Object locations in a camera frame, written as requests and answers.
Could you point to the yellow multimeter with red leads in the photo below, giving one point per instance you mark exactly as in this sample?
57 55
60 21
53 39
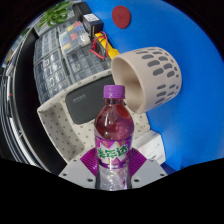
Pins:
106 45

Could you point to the clear organizer with coloured parts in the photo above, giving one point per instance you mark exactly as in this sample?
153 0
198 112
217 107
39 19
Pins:
73 36

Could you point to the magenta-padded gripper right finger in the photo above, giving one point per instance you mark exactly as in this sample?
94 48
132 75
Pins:
148 170

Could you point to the beige dotted storage tray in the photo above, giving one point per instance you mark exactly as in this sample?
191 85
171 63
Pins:
63 130

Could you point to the wide grey drawer cabinet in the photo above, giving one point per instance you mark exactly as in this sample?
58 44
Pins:
51 81

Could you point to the green potted plant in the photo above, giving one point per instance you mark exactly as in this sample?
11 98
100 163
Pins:
56 15

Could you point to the flat black carry case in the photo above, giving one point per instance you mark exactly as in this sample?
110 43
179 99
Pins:
80 10

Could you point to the beige mug with grey dashes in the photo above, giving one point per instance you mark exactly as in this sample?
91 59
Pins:
156 76

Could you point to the dark overhead shelf unit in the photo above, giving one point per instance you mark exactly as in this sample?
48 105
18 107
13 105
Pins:
23 110

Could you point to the flat round red coaster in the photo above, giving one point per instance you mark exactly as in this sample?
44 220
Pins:
121 16

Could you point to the black zip case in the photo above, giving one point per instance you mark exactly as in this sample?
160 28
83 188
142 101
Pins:
88 105

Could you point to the black box with white label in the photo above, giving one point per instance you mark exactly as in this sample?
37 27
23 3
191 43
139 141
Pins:
93 23

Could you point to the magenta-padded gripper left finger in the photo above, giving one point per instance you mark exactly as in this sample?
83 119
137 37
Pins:
76 170

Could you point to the purple-capped clear drink bottle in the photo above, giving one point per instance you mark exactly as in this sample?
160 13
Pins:
113 136

